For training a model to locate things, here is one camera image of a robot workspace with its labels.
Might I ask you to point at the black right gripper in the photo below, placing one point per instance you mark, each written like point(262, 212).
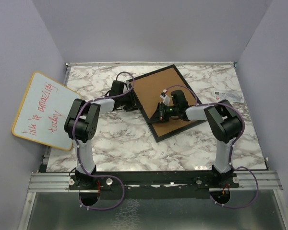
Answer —
point(159, 116)

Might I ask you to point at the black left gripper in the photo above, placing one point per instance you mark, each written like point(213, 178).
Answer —
point(132, 105)

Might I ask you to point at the black picture frame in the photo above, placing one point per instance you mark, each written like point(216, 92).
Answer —
point(158, 100)

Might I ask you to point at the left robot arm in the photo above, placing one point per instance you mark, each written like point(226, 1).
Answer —
point(81, 124)

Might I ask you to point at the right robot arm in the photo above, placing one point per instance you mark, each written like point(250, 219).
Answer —
point(226, 123)

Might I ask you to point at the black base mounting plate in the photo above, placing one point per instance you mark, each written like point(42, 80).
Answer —
point(152, 184)

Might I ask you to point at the yellow rimmed whiteboard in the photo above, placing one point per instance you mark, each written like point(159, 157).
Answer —
point(43, 112)

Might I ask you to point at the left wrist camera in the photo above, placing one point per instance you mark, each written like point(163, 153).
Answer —
point(117, 88)

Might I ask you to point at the aluminium rail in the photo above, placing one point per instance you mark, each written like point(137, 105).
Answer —
point(59, 182)

